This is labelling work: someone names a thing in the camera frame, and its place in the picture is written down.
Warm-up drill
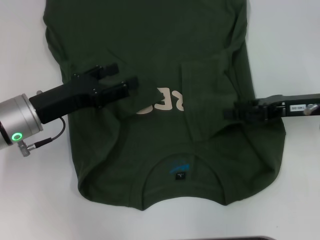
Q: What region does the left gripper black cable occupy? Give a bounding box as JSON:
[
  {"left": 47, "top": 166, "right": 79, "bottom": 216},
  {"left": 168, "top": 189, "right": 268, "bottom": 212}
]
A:
[{"left": 17, "top": 116, "right": 66, "bottom": 157}]

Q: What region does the dark green FREE t-shirt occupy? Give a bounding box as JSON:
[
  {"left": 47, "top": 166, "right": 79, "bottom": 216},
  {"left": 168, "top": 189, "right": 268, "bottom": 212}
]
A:
[{"left": 42, "top": 0, "right": 287, "bottom": 213}]

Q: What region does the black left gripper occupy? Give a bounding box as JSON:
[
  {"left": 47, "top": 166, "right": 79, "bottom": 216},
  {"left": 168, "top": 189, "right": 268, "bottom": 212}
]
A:
[{"left": 29, "top": 63, "right": 140, "bottom": 125}]

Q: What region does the dark rounded base edge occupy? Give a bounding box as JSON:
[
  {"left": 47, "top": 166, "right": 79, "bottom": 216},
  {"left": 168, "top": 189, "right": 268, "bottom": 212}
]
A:
[{"left": 233, "top": 235, "right": 273, "bottom": 240}]

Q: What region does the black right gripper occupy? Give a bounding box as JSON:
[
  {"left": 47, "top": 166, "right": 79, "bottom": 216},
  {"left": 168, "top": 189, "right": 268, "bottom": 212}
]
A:
[{"left": 223, "top": 93, "right": 320, "bottom": 122}]

